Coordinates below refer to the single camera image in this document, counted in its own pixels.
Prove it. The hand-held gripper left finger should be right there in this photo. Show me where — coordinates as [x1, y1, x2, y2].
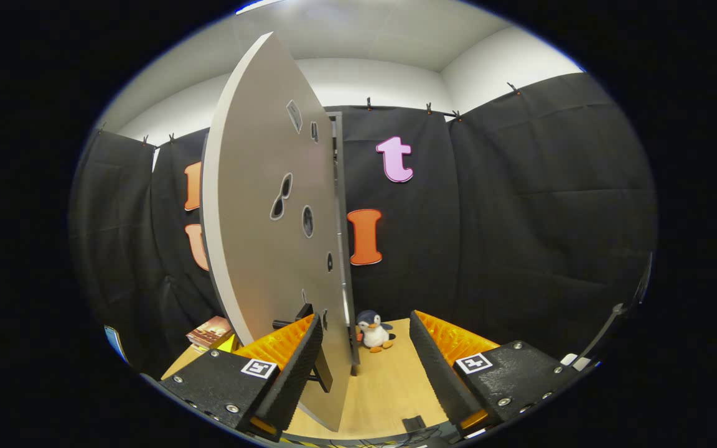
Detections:
[158, 313, 325, 444]

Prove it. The black backdrop cloth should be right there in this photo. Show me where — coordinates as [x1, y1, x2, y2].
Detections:
[69, 73, 657, 380]

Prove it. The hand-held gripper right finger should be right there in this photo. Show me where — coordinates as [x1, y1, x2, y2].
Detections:
[408, 309, 583, 439]

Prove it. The penguin plush toy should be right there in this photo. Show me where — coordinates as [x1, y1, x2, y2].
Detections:
[356, 310, 396, 353]

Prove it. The beige shoe cabinet door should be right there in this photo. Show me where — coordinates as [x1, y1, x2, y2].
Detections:
[200, 31, 354, 433]

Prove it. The blue flat panel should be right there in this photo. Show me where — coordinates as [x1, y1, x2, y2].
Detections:
[105, 325, 129, 365]

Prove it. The yellow book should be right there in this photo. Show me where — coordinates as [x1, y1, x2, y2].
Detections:
[194, 335, 238, 355]

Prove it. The brown book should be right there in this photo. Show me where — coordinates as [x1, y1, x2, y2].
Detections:
[186, 315, 233, 348]

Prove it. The dark grey shoe cabinet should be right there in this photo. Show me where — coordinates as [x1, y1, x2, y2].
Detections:
[327, 111, 361, 377]

